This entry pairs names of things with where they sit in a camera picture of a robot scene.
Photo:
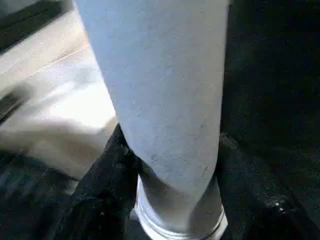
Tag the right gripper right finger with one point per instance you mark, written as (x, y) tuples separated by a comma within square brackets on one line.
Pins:
[(262, 200)]

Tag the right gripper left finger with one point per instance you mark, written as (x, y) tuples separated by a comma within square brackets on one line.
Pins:
[(105, 200)]

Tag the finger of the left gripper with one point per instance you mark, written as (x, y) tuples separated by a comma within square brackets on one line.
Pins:
[(12, 102)]

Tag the white plastic table top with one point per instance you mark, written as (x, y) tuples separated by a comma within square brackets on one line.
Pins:
[(50, 100)]

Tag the white plastic table leg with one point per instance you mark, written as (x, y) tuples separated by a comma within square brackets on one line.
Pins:
[(162, 87)]

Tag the black table mat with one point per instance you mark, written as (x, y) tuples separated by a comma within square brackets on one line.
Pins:
[(275, 75)]

